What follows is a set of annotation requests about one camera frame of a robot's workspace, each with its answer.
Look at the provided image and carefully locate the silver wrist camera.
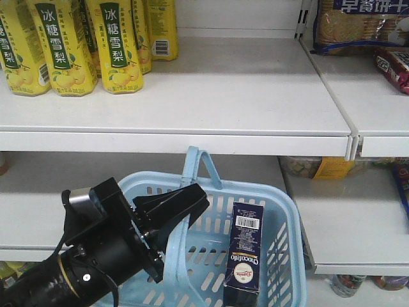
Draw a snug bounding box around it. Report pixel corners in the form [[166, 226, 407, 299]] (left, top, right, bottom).
[[68, 187, 105, 220]]

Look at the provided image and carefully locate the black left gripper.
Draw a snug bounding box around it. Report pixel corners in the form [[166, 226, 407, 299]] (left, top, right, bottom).
[[63, 178, 210, 283]]

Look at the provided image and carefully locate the dark blue cookie box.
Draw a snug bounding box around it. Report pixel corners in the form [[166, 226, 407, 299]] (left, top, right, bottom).
[[223, 202, 263, 306]]

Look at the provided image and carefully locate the white supermarket shelf unit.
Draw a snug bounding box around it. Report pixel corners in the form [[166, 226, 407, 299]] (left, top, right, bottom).
[[1, 1, 408, 275]]

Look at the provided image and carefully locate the light blue shopping basket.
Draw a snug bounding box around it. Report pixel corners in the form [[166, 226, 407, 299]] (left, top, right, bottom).
[[119, 146, 307, 306]]

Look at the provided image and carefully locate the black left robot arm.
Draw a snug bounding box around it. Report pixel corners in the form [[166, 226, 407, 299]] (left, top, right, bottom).
[[1, 178, 209, 306]]

